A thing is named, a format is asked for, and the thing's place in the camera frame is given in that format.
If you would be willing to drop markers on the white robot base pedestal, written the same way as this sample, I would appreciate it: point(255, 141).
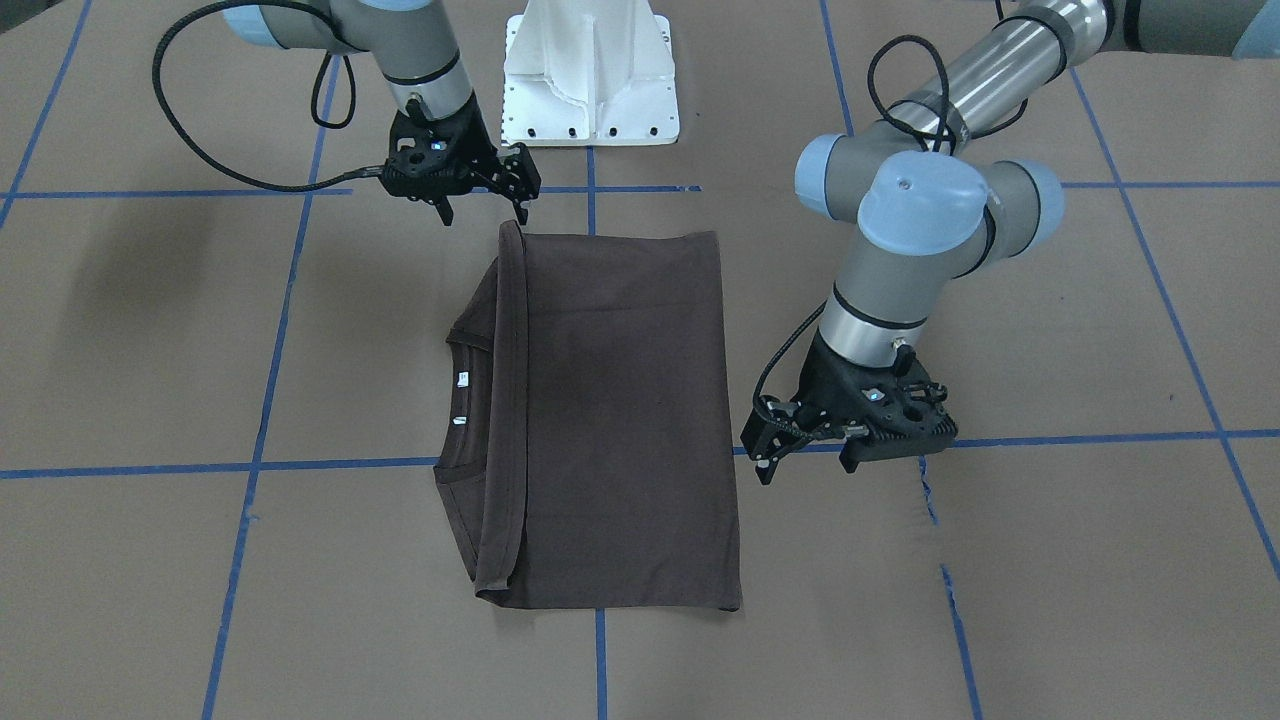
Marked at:
point(589, 73)

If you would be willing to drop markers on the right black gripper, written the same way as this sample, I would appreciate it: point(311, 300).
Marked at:
point(478, 150)

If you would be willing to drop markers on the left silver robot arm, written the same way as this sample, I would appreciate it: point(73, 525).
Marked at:
point(922, 216)

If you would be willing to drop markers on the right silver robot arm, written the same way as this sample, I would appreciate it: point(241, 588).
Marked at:
point(411, 41)

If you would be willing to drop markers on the dark brown t-shirt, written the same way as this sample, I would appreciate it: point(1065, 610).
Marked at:
point(589, 462)

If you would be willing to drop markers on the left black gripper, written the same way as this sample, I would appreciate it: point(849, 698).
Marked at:
point(818, 388)

